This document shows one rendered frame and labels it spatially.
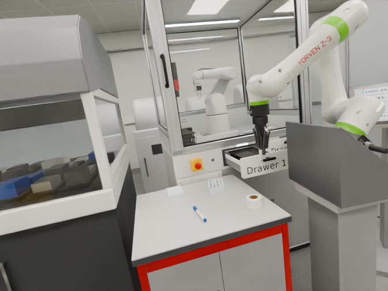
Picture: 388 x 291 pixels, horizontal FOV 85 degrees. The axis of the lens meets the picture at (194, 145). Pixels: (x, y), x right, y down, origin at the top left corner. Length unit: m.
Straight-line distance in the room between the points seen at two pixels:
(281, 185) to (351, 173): 0.73
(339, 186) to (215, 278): 0.59
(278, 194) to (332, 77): 0.84
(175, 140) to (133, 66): 3.47
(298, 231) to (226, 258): 1.07
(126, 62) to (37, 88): 3.65
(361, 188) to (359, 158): 0.12
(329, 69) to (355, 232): 0.77
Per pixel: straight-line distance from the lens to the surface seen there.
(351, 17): 1.16
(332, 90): 1.30
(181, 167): 1.35
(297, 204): 1.81
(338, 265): 1.30
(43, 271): 1.45
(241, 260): 0.97
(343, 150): 0.97
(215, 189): 1.17
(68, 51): 1.11
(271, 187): 1.63
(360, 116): 1.17
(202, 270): 0.93
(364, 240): 1.31
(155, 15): 1.39
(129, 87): 4.61
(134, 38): 4.77
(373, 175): 1.08
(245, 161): 1.16
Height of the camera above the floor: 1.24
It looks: 11 degrees down
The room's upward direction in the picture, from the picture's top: 8 degrees counter-clockwise
